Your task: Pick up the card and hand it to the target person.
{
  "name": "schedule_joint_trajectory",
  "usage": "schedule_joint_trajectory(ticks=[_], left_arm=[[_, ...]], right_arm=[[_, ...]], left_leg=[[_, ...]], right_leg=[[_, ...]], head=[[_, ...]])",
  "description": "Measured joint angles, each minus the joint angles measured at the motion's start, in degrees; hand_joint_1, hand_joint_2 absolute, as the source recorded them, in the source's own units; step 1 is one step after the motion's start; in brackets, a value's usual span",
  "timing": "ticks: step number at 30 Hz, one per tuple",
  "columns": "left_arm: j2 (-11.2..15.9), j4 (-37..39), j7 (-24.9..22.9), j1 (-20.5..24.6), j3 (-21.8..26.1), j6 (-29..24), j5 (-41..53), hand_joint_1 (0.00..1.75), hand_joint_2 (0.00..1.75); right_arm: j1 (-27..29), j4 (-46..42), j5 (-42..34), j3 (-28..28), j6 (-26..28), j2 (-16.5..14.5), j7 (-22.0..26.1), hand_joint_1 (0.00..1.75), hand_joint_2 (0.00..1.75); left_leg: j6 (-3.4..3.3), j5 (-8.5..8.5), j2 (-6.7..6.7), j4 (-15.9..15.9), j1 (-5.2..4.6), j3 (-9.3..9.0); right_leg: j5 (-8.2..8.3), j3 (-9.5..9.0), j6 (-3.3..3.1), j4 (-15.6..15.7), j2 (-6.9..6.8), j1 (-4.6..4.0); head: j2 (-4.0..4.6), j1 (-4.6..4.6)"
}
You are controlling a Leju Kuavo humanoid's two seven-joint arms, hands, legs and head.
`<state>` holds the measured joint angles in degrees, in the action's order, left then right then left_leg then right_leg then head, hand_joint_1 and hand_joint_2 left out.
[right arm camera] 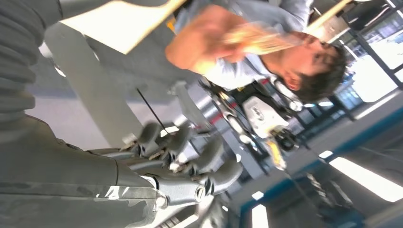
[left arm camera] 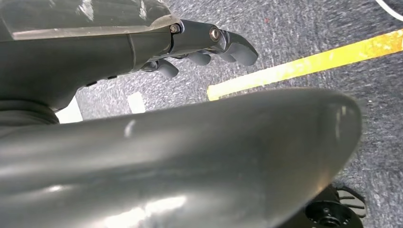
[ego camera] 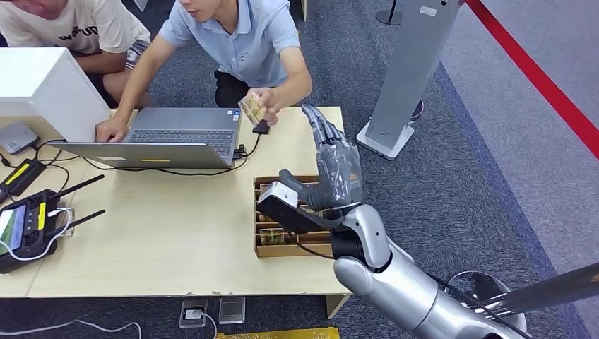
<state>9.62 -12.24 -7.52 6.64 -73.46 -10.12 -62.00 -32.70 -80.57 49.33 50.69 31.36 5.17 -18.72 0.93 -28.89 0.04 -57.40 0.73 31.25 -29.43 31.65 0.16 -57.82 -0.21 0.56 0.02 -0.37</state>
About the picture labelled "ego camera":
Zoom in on person's left hand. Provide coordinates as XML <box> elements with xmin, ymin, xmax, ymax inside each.
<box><xmin>250</xmin><ymin>87</ymin><xmax>283</xmax><ymax>127</ymax></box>

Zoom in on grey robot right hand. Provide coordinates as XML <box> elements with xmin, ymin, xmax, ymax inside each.
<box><xmin>279</xmin><ymin>104</ymin><xmax>364</xmax><ymax>211</ymax></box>

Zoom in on person's right hand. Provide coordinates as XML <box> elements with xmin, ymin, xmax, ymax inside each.
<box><xmin>95</xmin><ymin>117</ymin><xmax>128</xmax><ymax>143</ymax></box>

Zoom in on person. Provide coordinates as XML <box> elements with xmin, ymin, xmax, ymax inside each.
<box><xmin>0</xmin><ymin>0</ymin><xmax>153</xmax><ymax>109</ymax></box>
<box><xmin>95</xmin><ymin>0</ymin><xmax>314</xmax><ymax>143</ymax></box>

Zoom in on cardboard card holder tray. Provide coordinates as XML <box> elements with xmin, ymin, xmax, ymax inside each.
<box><xmin>253</xmin><ymin>175</ymin><xmax>338</xmax><ymax>259</ymax></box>

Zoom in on grey laptop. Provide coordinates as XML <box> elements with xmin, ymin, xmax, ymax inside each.
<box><xmin>47</xmin><ymin>107</ymin><xmax>243</xmax><ymax>170</ymax></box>

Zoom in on white monitor box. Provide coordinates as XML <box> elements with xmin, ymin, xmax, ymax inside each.
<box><xmin>0</xmin><ymin>47</ymin><xmax>113</xmax><ymax>143</ymax></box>

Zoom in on small grey router box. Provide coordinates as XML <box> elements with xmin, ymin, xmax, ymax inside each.
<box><xmin>0</xmin><ymin>122</ymin><xmax>40</xmax><ymax>156</ymax></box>

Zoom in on black device with yellow label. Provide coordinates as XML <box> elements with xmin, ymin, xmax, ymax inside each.
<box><xmin>0</xmin><ymin>159</ymin><xmax>47</xmax><ymax>200</ymax></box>

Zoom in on grey kiosk stand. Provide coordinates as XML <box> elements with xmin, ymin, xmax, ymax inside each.
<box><xmin>355</xmin><ymin>0</ymin><xmax>464</xmax><ymax>162</ymax></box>

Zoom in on black remote controller with antennas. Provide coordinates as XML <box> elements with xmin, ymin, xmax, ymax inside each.
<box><xmin>0</xmin><ymin>174</ymin><xmax>106</xmax><ymax>275</ymax></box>

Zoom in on wooden table leg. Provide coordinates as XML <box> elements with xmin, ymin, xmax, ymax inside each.
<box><xmin>326</xmin><ymin>295</ymin><xmax>352</xmax><ymax>320</ymax></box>

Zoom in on dark stanchion base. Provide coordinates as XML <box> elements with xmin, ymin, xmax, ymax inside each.
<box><xmin>375</xmin><ymin>0</ymin><xmax>403</xmax><ymax>27</ymax></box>

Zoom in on yellow plastic sheet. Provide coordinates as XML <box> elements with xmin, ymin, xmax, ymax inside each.
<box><xmin>215</xmin><ymin>326</ymin><xmax>340</xmax><ymax>339</ymax></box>

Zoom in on grey floor socket lid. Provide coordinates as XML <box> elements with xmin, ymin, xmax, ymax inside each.
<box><xmin>218</xmin><ymin>296</ymin><xmax>246</xmax><ymax>326</ymax></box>

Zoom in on chrome stanchion base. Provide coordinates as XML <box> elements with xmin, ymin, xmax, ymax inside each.
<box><xmin>444</xmin><ymin>271</ymin><xmax>528</xmax><ymax>334</ymax></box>

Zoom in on floor power socket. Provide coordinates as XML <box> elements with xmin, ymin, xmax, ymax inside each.
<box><xmin>178</xmin><ymin>299</ymin><xmax>208</xmax><ymax>329</ymax></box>

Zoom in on red barrier belt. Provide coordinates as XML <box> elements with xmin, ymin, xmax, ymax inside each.
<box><xmin>464</xmin><ymin>0</ymin><xmax>599</xmax><ymax>162</ymax></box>

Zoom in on chrome stanchion pole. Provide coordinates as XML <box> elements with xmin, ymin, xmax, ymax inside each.
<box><xmin>468</xmin><ymin>261</ymin><xmax>599</xmax><ymax>323</ymax></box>

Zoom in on black desk cable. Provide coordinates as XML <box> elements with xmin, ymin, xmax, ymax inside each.
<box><xmin>30</xmin><ymin>139</ymin><xmax>81</xmax><ymax>193</ymax></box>

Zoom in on wrist camera with black bracket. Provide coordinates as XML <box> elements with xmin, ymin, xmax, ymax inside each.
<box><xmin>256</xmin><ymin>181</ymin><xmax>350</xmax><ymax>235</ymax></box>

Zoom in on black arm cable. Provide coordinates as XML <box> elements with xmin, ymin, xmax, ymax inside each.
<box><xmin>287</xmin><ymin>231</ymin><xmax>336</xmax><ymax>261</ymax></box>

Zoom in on black drive cable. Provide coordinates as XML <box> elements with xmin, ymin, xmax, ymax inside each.
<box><xmin>81</xmin><ymin>133</ymin><xmax>261</xmax><ymax>178</ymax></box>

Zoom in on white controller cable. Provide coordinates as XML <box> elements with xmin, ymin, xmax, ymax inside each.
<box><xmin>0</xmin><ymin>208</ymin><xmax>75</xmax><ymax>262</ymax></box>

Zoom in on long white floor cable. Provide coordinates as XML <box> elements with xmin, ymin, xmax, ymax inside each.
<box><xmin>0</xmin><ymin>319</ymin><xmax>143</xmax><ymax>339</ymax></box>

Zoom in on short white socket cable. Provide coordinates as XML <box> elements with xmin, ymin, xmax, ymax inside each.
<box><xmin>186</xmin><ymin>309</ymin><xmax>218</xmax><ymax>339</ymax></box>

